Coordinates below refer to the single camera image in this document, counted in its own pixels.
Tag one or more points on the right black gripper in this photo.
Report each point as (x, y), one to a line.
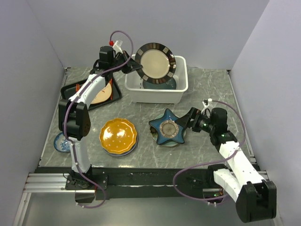
(185, 121)

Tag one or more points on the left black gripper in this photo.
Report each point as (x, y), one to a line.
(131, 66)

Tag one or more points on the brown rimmed beige plate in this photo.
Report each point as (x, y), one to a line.
(157, 61)

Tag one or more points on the teal floral plate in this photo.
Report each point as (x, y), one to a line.
(170, 85)

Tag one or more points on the yellow polka dot plate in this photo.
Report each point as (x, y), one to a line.
(118, 136)

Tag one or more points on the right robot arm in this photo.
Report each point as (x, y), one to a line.
(255, 197)

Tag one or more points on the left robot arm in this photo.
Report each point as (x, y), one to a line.
(74, 120)

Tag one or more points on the white plastic bin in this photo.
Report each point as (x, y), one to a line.
(133, 84)

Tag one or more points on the blue star shaped dish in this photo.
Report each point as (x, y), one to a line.
(168, 128)

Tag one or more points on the orange plastic utensil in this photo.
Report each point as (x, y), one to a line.
(112, 89)

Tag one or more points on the beige bird plate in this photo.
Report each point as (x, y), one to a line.
(103, 95)

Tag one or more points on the orange plastic fork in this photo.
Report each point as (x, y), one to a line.
(77, 87)

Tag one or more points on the blue polka dot plate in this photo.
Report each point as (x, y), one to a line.
(131, 150)

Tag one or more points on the black plastic tray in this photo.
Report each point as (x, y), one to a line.
(69, 90)

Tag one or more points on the blue white patterned bowl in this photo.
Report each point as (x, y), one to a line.
(61, 144)

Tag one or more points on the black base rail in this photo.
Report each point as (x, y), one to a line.
(112, 183)

